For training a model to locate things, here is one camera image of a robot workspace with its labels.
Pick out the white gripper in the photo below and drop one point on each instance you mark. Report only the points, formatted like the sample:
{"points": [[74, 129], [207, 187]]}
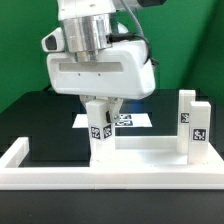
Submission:
{"points": [[119, 72]]}

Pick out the white desk tabletop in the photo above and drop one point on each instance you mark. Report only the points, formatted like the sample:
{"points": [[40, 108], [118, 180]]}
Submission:
{"points": [[145, 153]]}

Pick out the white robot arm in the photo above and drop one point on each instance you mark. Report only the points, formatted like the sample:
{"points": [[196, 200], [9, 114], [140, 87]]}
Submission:
{"points": [[93, 56]]}

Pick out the AprilTag marker sheet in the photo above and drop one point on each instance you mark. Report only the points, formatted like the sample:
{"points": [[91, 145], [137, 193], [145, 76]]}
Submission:
{"points": [[126, 120]]}

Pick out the white U-shaped fence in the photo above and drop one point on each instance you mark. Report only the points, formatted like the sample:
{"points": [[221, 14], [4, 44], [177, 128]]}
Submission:
{"points": [[14, 177]]}

